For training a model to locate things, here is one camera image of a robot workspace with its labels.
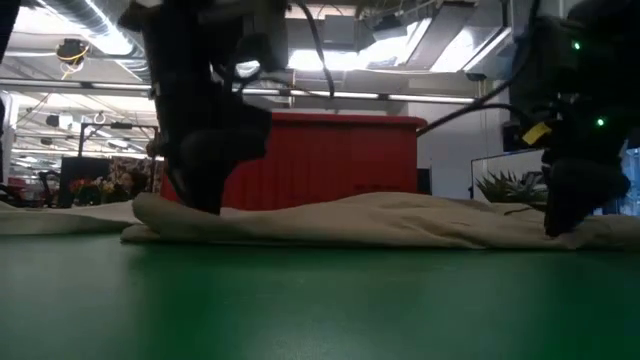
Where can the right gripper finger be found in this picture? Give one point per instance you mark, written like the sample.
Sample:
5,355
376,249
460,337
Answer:
616,182
570,200

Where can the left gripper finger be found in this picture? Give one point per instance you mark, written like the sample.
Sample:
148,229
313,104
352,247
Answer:
175,170
220,165

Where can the beige garment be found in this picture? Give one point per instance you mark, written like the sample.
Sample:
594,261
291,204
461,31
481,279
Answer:
375,220

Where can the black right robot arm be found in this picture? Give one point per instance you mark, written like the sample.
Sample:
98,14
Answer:
610,20

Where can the red plastic laundry bin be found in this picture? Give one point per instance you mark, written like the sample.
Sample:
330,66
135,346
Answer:
325,160

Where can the person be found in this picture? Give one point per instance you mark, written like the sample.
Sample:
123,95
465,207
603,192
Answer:
131,182

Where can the small potted succulent plant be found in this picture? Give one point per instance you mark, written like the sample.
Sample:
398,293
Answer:
505,190

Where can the white partition panel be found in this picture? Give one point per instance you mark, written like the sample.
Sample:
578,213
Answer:
500,162

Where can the bunch of flowers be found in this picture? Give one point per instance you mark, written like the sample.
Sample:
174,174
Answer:
95,187

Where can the black board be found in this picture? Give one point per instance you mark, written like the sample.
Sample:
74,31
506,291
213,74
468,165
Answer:
82,180

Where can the white bonavita tote bag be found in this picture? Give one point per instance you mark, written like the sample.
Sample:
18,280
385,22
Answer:
60,220

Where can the long ceiling light bar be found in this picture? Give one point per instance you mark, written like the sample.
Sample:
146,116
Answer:
350,95

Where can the grey ceiling unit box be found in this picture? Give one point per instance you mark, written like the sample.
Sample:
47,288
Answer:
340,30

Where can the green table mat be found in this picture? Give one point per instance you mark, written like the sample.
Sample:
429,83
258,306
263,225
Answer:
300,310

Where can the black metal stand frame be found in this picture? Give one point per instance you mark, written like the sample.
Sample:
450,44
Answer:
117,126

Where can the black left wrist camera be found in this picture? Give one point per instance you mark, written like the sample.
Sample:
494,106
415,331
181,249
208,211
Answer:
270,40

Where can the round silver ceiling duct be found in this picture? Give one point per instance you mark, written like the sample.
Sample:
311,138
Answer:
100,25

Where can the rectangular metal ceiling duct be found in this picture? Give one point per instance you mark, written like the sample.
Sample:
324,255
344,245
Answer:
450,40

